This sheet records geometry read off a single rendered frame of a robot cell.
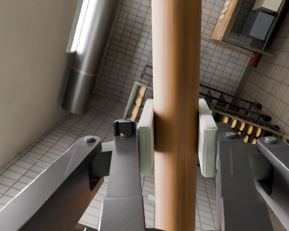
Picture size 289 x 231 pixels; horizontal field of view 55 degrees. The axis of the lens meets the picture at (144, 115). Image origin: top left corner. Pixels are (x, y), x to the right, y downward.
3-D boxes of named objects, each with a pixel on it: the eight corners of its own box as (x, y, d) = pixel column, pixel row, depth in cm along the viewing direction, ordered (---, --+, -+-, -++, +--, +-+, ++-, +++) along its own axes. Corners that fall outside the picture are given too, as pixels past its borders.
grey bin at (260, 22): (263, 40, 418) (249, 35, 418) (254, 39, 466) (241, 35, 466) (275, 16, 408) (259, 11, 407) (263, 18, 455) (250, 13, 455)
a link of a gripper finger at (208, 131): (204, 127, 15) (218, 128, 15) (195, 98, 22) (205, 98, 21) (202, 178, 16) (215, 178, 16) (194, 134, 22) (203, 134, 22)
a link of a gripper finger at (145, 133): (151, 177, 16) (138, 176, 16) (156, 134, 23) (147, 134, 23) (150, 127, 15) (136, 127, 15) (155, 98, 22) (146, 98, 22)
